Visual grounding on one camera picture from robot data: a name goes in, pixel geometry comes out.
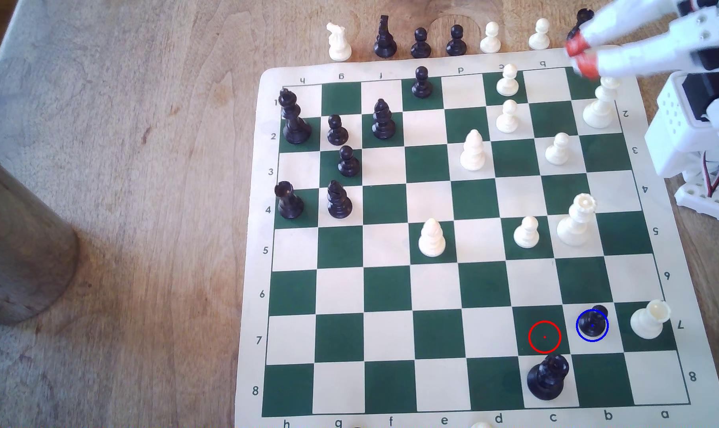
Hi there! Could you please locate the black knight chess piece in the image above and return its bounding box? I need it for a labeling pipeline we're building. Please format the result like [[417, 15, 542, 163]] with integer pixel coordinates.
[[374, 15, 398, 59]]

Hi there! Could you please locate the green and white chess mat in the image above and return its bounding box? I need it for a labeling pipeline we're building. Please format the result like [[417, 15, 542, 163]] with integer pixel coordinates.
[[235, 44, 719, 428]]

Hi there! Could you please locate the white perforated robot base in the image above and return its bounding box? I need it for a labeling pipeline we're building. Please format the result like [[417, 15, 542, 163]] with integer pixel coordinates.
[[674, 168, 719, 227]]

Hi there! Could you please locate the white pawn chess piece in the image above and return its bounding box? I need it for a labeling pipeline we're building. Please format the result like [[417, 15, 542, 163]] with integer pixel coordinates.
[[528, 18, 551, 51], [495, 63, 520, 97], [544, 132, 571, 166], [495, 99, 520, 134], [513, 215, 540, 250], [480, 21, 502, 54]]

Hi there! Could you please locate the white bishop chess piece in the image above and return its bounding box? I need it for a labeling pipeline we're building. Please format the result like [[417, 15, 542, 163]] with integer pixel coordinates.
[[418, 218, 447, 258], [459, 129, 487, 172]]

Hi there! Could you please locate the white king chess piece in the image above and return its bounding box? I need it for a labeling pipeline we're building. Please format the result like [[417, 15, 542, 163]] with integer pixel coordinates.
[[582, 75, 622, 130]]

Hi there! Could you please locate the black bishop chess piece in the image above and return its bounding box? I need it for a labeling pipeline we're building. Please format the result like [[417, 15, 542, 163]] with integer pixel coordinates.
[[326, 180, 354, 220], [371, 98, 396, 140]]

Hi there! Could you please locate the black queen chess piece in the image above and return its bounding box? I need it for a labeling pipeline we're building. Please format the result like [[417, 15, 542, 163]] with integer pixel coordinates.
[[526, 353, 571, 401]]

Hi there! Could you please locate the black rook chess piece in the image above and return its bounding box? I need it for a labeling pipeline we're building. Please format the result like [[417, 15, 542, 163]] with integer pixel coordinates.
[[274, 181, 305, 220], [568, 8, 596, 48]]

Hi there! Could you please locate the black king chess piece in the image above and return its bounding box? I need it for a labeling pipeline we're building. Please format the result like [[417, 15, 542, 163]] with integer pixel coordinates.
[[277, 87, 313, 145]]

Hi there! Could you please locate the brown wooden cylinder post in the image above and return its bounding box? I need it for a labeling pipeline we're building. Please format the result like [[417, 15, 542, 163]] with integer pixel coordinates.
[[0, 147, 80, 325]]

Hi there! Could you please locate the white queen chess piece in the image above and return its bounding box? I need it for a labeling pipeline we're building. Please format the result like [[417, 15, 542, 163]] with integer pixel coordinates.
[[556, 193, 598, 247]]

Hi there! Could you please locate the black pawn chess piece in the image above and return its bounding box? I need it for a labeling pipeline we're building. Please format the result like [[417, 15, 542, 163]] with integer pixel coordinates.
[[410, 27, 432, 59], [337, 145, 361, 178], [578, 304, 609, 340], [446, 24, 468, 57], [327, 114, 350, 147], [411, 66, 434, 99]]

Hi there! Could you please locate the white knight chess piece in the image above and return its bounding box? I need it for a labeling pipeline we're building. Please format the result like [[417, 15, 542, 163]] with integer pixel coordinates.
[[326, 22, 353, 63]]

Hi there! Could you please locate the white rook chess piece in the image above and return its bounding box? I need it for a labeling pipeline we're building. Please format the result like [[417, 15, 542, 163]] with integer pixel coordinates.
[[629, 299, 672, 340]]

